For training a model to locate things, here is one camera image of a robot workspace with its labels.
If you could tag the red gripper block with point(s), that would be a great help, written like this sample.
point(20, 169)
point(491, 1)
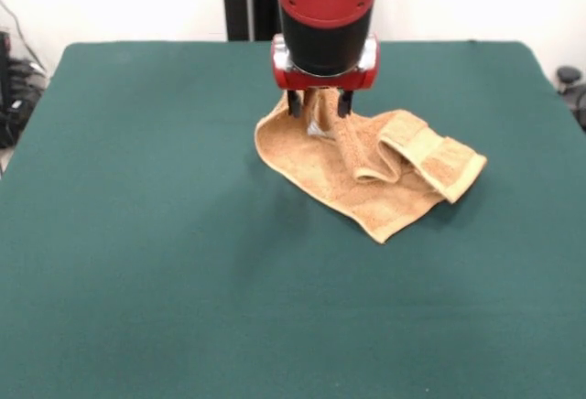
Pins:
point(320, 82)

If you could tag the tan terry towel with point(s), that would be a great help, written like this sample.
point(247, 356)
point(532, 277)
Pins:
point(311, 165)

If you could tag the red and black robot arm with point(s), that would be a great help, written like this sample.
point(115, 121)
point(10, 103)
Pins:
point(329, 37)

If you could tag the dark green table cloth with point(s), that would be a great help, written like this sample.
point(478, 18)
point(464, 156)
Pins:
point(160, 257)

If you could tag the black box with red light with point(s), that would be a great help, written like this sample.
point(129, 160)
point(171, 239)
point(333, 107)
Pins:
point(4, 46)

